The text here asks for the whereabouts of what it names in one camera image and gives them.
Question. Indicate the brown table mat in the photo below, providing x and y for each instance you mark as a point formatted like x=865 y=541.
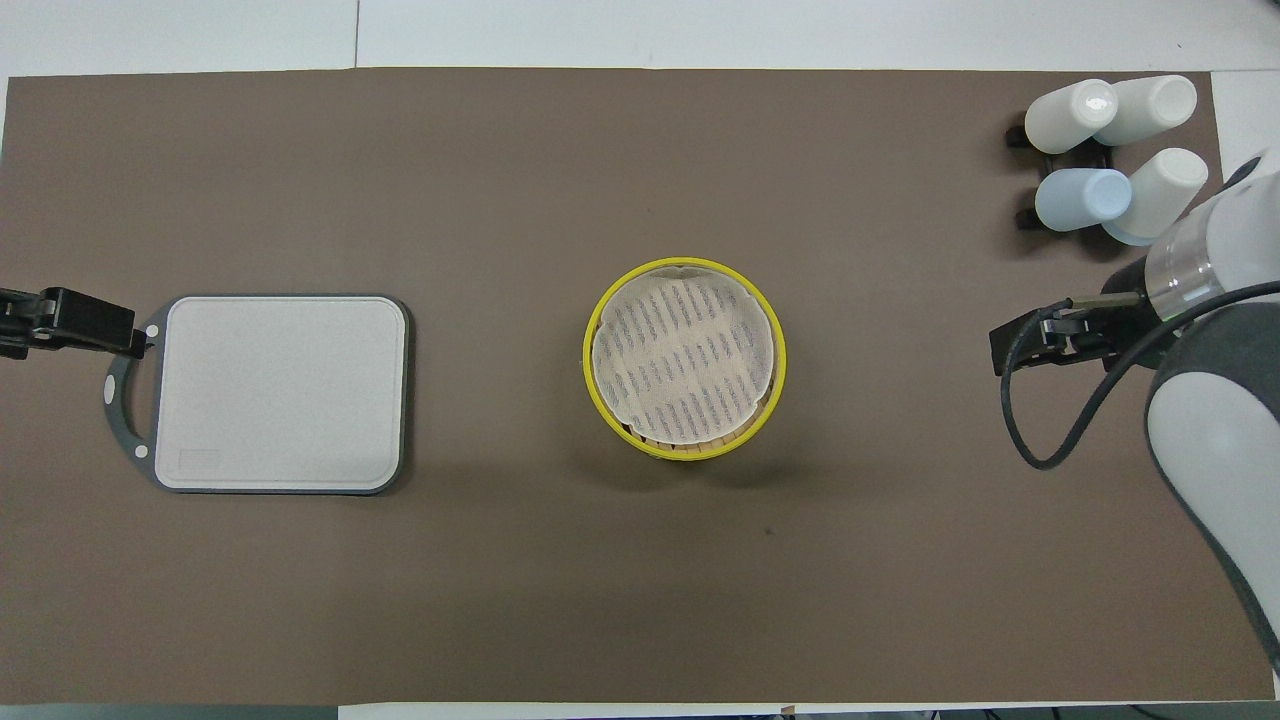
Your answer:
x=500 y=580

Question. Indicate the white perforated steamer liner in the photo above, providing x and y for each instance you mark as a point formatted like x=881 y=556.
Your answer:
x=685 y=350

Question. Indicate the white plastic cup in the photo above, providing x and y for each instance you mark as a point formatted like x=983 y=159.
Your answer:
x=1065 y=120
x=1165 y=190
x=1150 y=105

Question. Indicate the black cup rack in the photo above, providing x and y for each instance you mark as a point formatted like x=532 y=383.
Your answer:
x=1018 y=137

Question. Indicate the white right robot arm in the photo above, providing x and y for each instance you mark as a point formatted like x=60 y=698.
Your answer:
x=1220 y=430

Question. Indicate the yellow bamboo steamer tier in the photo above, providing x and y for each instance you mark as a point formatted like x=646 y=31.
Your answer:
x=700 y=455
x=590 y=350

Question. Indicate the light blue plastic cup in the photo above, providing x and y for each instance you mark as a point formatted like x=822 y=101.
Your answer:
x=1080 y=200

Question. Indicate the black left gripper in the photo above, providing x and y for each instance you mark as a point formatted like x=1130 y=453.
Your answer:
x=20 y=318

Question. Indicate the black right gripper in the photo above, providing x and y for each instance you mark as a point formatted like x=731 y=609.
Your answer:
x=1085 y=335

